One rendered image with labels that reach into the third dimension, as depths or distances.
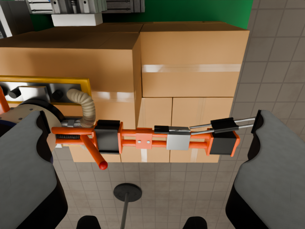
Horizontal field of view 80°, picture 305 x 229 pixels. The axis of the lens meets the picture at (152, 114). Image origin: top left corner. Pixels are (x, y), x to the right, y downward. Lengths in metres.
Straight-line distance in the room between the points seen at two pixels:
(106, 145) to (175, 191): 2.28
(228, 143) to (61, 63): 0.65
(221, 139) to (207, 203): 2.57
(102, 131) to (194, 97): 0.81
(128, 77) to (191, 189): 2.26
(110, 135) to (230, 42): 0.87
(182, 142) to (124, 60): 0.37
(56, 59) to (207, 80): 0.83
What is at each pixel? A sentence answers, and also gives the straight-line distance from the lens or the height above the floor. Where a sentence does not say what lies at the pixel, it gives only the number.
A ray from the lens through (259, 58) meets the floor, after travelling 1.91.
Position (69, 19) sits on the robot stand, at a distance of 0.69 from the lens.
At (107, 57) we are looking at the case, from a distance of 0.73.
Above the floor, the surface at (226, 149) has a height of 1.20.
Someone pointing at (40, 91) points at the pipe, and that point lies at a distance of 0.69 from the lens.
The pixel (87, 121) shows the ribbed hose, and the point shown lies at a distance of 0.63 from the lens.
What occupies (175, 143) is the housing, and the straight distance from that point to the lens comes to 0.57.
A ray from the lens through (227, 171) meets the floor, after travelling 2.62.
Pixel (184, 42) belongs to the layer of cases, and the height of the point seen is 0.54.
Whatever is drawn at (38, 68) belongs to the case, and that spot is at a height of 0.94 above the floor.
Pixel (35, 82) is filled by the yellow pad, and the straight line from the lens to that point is 0.72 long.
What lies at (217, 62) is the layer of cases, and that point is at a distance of 1.18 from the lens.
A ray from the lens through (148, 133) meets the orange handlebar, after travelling 0.55.
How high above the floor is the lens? 1.63
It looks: 58 degrees down
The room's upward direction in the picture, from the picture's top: 178 degrees counter-clockwise
